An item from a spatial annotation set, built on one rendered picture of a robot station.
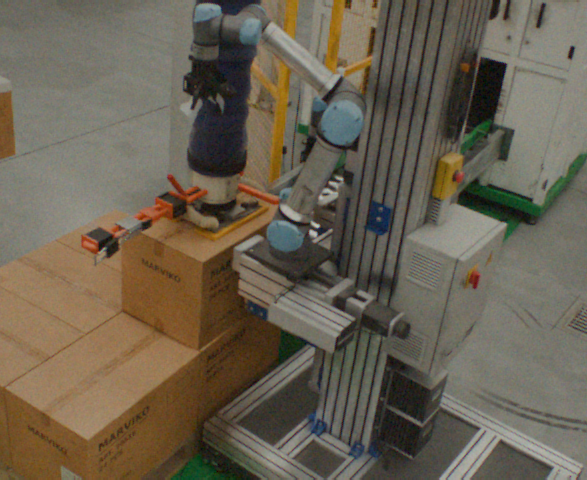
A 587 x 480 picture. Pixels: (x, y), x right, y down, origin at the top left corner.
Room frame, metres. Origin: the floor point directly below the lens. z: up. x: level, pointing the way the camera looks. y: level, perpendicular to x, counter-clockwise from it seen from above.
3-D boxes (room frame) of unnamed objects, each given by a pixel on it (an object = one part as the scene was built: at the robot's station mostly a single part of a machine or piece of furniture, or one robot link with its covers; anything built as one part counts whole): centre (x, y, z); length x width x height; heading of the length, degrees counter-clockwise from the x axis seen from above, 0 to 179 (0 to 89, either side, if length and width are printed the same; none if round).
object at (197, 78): (2.30, 0.32, 1.66); 0.09 x 0.08 x 0.12; 56
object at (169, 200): (2.55, 0.44, 1.07); 0.10 x 0.08 x 0.06; 58
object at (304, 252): (2.39, -0.01, 1.09); 0.15 x 0.15 x 0.10
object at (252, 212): (2.71, 0.23, 0.97); 0.34 x 0.10 x 0.05; 148
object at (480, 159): (3.93, -0.72, 0.50); 2.31 x 0.05 x 0.19; 151
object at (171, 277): (2.76, 0.31, 0.74); 0.60 x 0.40 x 0.40; 149
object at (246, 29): (2.30, 0.21, 1.82); 0.11 x 0.11 x 0.08; 82
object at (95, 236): (2.25, 0.63, 1.07); 0.08 x 0.07 x 0.05; 148
